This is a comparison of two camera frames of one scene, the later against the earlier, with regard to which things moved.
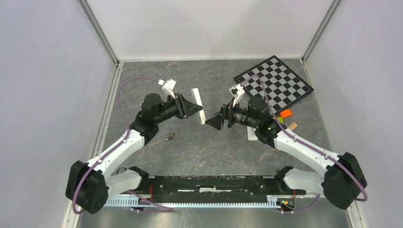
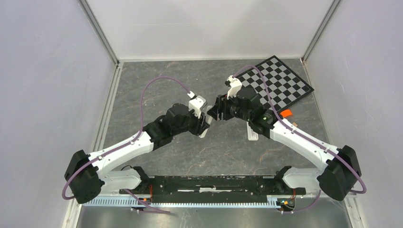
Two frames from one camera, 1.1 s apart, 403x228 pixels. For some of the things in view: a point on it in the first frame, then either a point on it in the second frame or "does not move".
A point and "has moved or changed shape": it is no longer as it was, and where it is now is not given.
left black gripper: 186,109 -> 201,125
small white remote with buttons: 198,102 has moved or changed shape
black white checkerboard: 283,85 does not move
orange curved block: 285,113 does not move
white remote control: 251,135 does not move
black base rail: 249,189 does not move
